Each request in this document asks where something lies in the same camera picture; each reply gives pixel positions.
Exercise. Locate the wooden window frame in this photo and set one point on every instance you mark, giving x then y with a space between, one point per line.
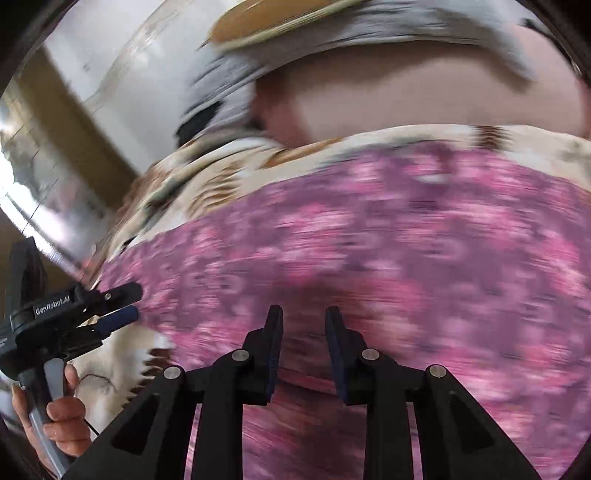
78 115

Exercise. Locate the pink bed sheet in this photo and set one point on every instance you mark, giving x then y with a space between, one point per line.
415 92

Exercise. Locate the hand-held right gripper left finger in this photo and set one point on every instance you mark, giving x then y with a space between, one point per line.
276 353

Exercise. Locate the pink floral garment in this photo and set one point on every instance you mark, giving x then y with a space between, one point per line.
392 277

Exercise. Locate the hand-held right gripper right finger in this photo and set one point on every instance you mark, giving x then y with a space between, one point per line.
334 362

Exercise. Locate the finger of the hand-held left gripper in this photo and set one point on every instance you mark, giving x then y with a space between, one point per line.
121 292
121 317

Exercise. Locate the grey quilted pillow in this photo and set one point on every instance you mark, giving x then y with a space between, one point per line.
221 87

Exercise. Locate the cream leaf-print blanket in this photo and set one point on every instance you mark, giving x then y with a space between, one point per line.
212 180

